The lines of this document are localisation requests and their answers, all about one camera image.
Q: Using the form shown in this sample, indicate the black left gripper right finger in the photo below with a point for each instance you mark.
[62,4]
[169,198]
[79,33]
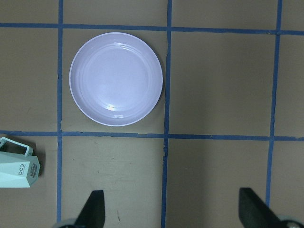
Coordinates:
[253,212]

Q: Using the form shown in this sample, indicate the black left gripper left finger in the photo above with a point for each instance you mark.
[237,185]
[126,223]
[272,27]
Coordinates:
[93,213]

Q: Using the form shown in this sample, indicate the mint green faceted cup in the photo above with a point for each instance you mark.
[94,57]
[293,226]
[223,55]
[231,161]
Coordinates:
[18,170]

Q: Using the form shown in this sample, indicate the lavender round plate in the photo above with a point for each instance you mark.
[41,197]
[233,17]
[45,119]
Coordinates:
[115,79]

